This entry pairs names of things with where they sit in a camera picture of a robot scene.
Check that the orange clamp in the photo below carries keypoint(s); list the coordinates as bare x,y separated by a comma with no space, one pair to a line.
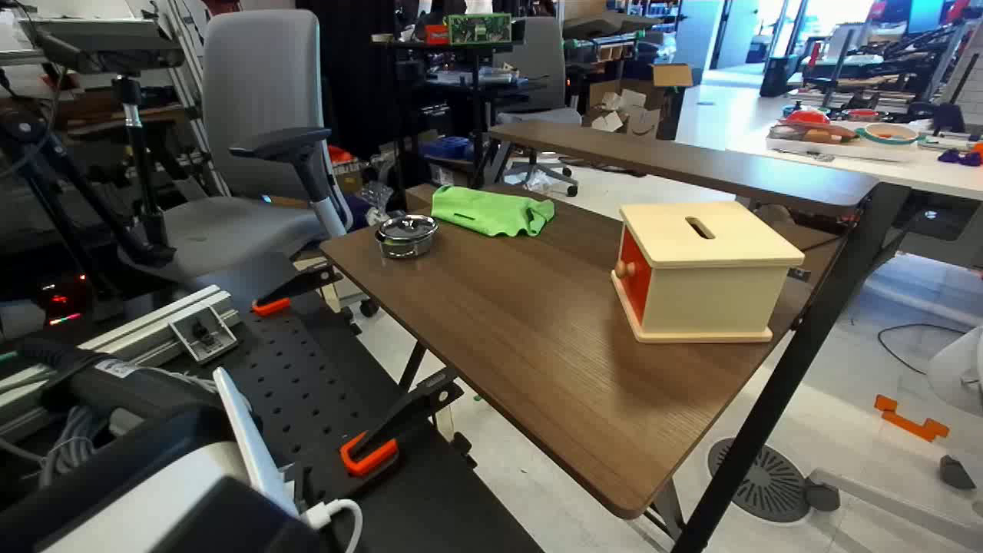
280,299
373,449

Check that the small silver pot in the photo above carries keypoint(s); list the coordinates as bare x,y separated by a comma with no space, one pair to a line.
402,251

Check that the black tripod stand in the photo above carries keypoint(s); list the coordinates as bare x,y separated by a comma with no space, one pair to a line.
43,165

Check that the orange clamp far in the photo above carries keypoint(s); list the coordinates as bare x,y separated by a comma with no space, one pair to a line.
280,299

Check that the orange clamp near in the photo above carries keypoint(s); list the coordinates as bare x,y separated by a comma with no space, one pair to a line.
373,449

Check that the round floor drain cover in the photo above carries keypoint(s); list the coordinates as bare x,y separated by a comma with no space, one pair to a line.
774,488

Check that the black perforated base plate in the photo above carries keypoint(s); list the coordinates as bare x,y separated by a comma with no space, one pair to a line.
310,388

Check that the grey office chair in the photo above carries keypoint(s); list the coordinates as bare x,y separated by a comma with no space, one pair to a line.
268,139

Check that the aluminium extrusion rail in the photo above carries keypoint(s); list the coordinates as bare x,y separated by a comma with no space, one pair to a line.
128,362

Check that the orange floor bracket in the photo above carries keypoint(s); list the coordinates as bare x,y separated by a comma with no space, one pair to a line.
925,427

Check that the white cable plug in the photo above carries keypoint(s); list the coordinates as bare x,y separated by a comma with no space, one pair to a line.
327,511

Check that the green cloth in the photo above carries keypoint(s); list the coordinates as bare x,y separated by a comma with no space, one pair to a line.
492,213

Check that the cream wooden coin box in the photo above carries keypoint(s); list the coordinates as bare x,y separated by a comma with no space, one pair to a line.
698,271

